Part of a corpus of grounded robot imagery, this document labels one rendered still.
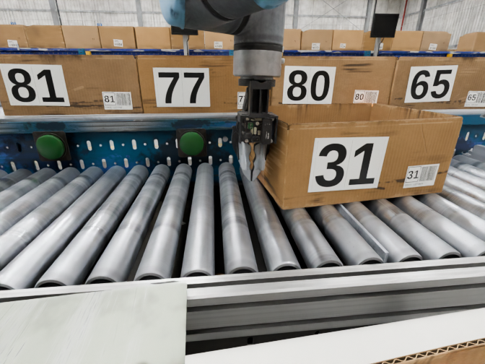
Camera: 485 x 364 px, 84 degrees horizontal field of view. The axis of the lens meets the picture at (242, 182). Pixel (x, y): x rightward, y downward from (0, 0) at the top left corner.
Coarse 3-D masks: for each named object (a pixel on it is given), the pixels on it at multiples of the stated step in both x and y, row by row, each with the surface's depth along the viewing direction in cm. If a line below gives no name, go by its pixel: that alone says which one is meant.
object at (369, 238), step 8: (336, 208) 59; (344, 208) 56; (344, 216) 55; (352, 216) 53; (352, 224) 52; (360, 224) 50; (360, 232) 49; (368, 232) 47; (368, 240) 47; (376, 240) 45; (376, 248) 44; (384, 248) 43; (384, 256) 42
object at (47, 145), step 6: (42, 138) 74; (48, 138) 74; (54, 138) 75; (36, 144) 75; (42, 144) 75; (48, 144) 75; (54, 144) 75; (60, 144) 75; (42, 150) 75; (48, 150) 75; (54, 150) 76; (60, 150) 76; (48, 156) 76; (54, 156) 76; (60, 156) 77
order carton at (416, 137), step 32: (288, 128) 48; (320, 128) 49; (352, 128) 51; (384, 128) 52; (416, 128) 54; (448, 128) 56; (288, 160) 50; (384, 160) 55; (416, 160) 57; (448, 160) 59; (288, 192) 53; (320, 192) 55; (352, 192) 56; (384, 192) 58; (416, 192) 60
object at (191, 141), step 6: (192, 132) 78; (180, 138) 78; (186, 138) 78; (192, 138) 78; (198, 138) 79; (180, 144) 79; (186, 144) 79; (192, 144) 79; (198, 144) 79; (186, 150) 80; (192, 150) 80; (198, 150) 80
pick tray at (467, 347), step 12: (444, 348) 16; (456, 348) 16; (468, 348) 16; (480, 348) 17; (384, 360) 16; (396, 360) 16; (408, 360) 16; (420, 360) 16; (432, 360) 16; (444, 360) 16; (456, 360) 17; (468, 360) 17; (480, 360) 17
